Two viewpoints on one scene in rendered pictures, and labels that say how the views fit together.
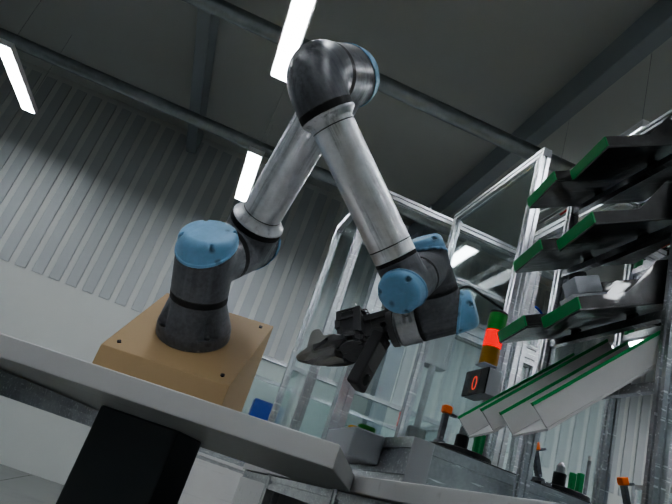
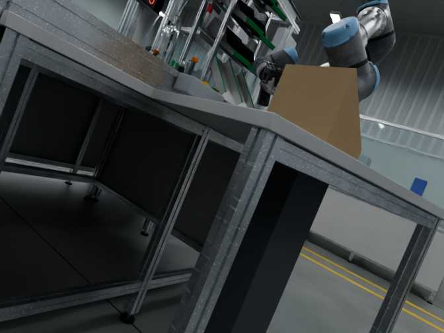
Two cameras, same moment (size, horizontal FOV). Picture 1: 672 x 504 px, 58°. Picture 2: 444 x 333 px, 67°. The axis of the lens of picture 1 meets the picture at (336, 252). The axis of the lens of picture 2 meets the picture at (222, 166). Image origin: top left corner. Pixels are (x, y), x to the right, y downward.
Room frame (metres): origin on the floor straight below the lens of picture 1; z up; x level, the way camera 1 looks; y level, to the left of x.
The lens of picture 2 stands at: (2.21, 0.77, 0.77)
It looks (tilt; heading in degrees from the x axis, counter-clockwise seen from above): 3 degrees down; 222
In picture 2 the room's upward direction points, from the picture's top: 22 degrees clockwise
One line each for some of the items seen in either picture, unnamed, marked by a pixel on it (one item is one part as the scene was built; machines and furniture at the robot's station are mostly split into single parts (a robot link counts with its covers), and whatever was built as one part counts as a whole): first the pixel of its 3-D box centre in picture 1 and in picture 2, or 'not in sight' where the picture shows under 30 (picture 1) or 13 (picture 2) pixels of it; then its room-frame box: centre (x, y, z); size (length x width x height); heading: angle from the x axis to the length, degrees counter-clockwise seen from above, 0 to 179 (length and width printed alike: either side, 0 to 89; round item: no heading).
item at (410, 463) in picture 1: (349, 460); (151, 72); (1.61, -0.21, 0.91); 0.89 x 0.06 x 0.11; 10
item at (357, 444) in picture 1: (351, 445); (200, 92); (1.41, -0.18, 0.93); 0.21 x 0.07 x 0.06; 10
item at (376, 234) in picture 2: not in sight; (354, 180); (-3.17, -1.26, 1.13); 3.06 x 1.36 x 2.25; 99
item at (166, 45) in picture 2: not in sight; (167, 41); (0.91, -1.29, 1.32); 0.14 x 0.14 x 0.38
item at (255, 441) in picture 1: (180, 424); (291, 152); (1.25, 0.17, 0.84); 0.90 x 0.70 x 0.03; 169
